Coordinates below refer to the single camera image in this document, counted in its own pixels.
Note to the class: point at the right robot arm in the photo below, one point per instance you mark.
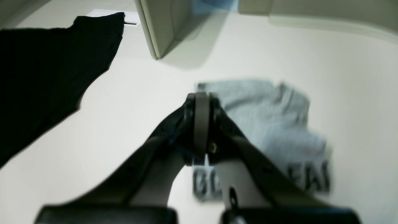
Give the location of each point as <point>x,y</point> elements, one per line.
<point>45,73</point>

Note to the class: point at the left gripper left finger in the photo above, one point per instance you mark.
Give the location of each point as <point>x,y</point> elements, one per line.
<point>138,191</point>

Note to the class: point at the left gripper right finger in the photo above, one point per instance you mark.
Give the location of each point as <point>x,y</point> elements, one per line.
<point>254,190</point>

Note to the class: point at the grey T-shirt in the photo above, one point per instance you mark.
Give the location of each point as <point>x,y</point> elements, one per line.
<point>274,118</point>

